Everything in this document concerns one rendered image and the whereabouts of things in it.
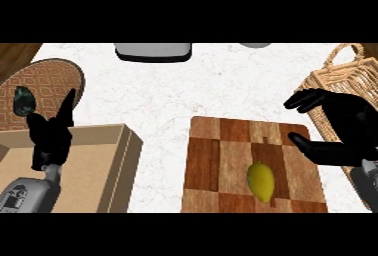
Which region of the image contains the brown patterned oval placemat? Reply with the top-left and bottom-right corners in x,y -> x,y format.
0,57 -> 88,132

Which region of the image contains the pale grey round object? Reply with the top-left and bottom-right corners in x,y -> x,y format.
240,43 -> 274,49

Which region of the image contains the checkered wooden cutting board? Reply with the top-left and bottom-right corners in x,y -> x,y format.
181,115 -> 330,214

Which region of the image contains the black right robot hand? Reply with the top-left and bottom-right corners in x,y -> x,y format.
283,88 -> 378,168

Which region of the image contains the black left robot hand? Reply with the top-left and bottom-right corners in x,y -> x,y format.
26,87 -> 79,172

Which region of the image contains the dark green avocado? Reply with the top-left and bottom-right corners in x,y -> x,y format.
13,85 -> 39,117

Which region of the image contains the yellow lemon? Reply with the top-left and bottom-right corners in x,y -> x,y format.
246,161 -> 277,204

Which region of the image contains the open pale wooden drawer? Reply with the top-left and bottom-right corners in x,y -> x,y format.
0,123 -> 145,214

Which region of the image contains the grey and black appliance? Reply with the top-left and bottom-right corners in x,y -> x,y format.
113,43 -> 194,64

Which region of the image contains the tan wicker basket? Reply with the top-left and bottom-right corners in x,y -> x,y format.
295,43 -> 378,209

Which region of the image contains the brown wooden object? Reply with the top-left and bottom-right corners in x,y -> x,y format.
0,43 -> 45,84

